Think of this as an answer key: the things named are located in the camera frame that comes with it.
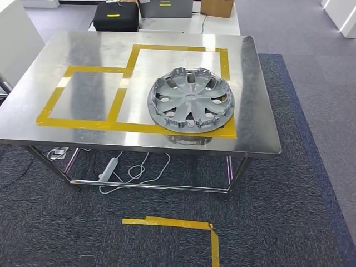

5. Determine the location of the white power strip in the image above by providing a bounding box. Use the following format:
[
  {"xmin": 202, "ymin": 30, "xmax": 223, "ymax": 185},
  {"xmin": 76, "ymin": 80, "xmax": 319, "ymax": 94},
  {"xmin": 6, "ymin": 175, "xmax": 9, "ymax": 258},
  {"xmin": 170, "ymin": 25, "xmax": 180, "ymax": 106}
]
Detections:
[{"xmin": 99, "ymin": 157, "xmax": 119, "ymax": 182}]

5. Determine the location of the black robot foot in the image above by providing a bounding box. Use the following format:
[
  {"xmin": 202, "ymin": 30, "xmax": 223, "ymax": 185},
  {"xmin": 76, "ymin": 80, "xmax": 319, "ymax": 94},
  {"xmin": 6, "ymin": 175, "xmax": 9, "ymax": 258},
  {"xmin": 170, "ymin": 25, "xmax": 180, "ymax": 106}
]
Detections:
[{"xmin": 78, "ymin": 253, "xmax": 96, "ymax": 267}]

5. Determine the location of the white desk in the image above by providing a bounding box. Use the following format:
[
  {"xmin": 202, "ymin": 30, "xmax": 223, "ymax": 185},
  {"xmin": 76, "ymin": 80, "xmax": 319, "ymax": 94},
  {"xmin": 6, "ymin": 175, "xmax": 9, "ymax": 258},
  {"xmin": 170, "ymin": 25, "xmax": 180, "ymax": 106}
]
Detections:
[{"xmin": 87, "ymin": 0, "xmax": 241, "ymax": 37}]

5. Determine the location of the stainless steel workbench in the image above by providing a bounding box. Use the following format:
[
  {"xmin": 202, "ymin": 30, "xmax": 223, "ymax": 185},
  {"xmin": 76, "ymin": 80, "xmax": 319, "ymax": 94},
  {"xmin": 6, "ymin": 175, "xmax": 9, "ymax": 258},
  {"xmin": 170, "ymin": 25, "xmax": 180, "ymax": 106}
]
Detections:
[{"xmin": 0, "ymin": 30, "xmax": 282, "ymax": 196}]

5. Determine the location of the white desk panel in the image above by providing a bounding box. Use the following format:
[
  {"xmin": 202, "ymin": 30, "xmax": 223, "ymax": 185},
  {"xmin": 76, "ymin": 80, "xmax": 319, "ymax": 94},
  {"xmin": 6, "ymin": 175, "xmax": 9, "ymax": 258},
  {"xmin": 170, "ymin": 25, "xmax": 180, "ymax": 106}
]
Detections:
[{"xmin": 321, "ymin": 0, "xmax": 356, "ymax": 39}]

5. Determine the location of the grey laptop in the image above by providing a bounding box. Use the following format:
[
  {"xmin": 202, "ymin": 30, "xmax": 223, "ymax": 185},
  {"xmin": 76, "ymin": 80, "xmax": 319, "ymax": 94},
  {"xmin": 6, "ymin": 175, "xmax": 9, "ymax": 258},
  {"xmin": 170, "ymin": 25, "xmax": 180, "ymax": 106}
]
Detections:
[{"xmin": 138, "ymin": 0, "xmax": 193, "ymax": 19}]

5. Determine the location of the white power adapter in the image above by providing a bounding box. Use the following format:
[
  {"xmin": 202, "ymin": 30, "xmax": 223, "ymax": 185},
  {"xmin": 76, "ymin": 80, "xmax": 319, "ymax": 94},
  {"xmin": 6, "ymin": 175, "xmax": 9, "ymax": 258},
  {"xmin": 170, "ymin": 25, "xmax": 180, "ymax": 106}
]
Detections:
[{"xmin": 47, "ymin": 146, "xmax": 69, "ymax": 161}]

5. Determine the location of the grey plastic hubcap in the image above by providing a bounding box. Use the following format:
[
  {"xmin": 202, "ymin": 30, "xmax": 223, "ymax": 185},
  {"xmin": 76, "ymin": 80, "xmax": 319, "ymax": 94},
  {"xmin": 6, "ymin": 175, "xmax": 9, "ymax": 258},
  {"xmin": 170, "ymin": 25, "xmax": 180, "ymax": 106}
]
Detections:
[{"xmin": 147, "ymin": 67, "xmax": 235, "ymax": 134}]

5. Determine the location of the black floor cable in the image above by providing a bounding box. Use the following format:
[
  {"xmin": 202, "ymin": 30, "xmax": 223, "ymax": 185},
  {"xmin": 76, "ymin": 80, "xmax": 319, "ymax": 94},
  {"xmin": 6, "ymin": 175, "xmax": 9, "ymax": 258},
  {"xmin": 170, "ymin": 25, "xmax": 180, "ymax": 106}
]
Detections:
[{"xmin": 0, "ymin": 158, "xmax": 35, "ymax": 192}]

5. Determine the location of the yellow floor tape outline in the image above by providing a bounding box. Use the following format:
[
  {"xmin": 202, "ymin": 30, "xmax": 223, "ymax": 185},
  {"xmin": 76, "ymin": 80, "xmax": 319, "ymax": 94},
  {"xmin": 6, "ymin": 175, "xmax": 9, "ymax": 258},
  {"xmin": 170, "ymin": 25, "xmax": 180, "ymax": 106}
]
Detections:
[{"xmin": 121, "ymin": 216, "xmax": 220, "ymax": 267}]

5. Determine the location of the yellow tape outline on workbench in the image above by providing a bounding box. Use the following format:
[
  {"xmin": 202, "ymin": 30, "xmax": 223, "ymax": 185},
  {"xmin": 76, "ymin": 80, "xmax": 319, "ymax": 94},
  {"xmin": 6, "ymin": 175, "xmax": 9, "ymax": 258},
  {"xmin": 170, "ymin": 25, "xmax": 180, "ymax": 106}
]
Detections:
[{"xmin": 36, "ymin": 43, "xmax": 238, "ymax": 140}]

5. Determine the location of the black carrying case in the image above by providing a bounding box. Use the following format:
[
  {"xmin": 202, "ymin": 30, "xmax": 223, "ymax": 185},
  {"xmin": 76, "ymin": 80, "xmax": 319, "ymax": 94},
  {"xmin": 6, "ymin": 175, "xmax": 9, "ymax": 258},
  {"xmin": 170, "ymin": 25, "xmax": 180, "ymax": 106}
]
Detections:
[{"xmin": 93, "ymin": 2, "xmax": 139, "ymax": 33}]

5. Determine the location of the brown cardboard box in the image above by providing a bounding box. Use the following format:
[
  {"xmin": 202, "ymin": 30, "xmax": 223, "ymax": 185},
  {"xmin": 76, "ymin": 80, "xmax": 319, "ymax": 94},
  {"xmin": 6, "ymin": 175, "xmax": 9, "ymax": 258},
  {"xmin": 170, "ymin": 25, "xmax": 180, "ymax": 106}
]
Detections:
[{"xmin": 201, "ymin": 0, "xmax": 235, "ymax": 19}]

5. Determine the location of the white cable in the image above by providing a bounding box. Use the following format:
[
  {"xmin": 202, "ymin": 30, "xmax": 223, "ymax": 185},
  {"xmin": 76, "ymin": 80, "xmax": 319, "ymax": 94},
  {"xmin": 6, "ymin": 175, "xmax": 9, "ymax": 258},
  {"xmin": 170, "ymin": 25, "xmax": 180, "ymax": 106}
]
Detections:
[{"xmin": 99, "ymin": 151, "xmax": 171, "ymax": 195}]

